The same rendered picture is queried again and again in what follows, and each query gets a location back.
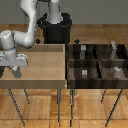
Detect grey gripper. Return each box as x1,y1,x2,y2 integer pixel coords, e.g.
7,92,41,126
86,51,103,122
0,50,30,80

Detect grey milk carton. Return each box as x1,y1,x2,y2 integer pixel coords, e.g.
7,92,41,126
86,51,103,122
79,45,87,60

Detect dark wooden compartment bin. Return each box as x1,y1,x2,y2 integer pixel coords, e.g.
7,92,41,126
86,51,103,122
65,42,128,91

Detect thin metal table leg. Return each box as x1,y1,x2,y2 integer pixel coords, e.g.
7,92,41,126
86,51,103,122
100,88,108,105
68,88,76,128
56,88,62,123
104,88,125,128
6,88,27,128
22,88,31,105

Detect light wooden table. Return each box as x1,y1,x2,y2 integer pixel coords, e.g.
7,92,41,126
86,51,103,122
0,43,70,90

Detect small grey cube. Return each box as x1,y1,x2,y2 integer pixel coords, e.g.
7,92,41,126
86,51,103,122
81,69,89,78

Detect small grey can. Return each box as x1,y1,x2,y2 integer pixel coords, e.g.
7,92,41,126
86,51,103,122
112,65,122,79

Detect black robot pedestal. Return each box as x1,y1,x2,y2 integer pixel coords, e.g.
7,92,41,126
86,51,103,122
36,12,73,45

